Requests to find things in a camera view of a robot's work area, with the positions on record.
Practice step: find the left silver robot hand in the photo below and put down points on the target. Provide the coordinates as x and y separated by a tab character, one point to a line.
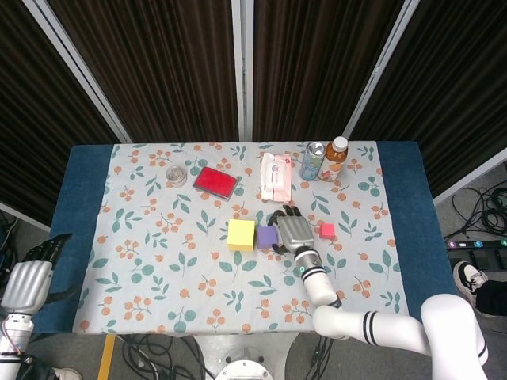
27	281

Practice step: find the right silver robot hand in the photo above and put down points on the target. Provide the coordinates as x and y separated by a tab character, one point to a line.
295	233

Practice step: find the purple block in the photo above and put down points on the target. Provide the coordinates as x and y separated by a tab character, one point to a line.
266	236

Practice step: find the pink small block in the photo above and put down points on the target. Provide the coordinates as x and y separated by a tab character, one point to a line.
327	231

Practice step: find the yellow block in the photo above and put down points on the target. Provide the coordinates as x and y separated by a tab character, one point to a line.
241	235

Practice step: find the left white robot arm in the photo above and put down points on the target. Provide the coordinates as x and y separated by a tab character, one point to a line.
12	336

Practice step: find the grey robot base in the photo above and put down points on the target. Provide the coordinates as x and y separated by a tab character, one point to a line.
245	370

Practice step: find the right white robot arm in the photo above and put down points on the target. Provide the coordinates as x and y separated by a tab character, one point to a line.
317	281

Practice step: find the pink wet wipes pack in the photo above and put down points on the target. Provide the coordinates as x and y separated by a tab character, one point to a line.
275	176

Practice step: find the blue drink can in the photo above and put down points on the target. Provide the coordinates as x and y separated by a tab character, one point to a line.
311	164

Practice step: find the orange tea bottle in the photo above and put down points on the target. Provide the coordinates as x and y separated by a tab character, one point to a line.
336	158

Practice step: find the red ink pad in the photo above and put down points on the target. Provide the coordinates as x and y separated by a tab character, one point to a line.
214	183

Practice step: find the blue felt table cover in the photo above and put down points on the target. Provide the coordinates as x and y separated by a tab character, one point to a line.
75	198

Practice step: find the yellow floor tape strip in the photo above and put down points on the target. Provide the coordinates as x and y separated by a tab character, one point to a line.
106	356

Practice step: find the floral fruit print tablecloth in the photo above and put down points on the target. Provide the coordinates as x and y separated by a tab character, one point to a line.
178	277

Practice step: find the small clear glass bowl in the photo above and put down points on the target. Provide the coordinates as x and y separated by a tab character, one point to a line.
176	175

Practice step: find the dark ribbed partition panel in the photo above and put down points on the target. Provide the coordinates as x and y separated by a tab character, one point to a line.
158	71
455	99
31	118
317	71

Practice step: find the black and white sneaker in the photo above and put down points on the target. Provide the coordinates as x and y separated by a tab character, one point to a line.
467	281

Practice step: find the black power strip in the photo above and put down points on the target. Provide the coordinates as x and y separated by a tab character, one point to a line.
475	243

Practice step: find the black trouser leg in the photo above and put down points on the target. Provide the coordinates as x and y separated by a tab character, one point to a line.
493	297

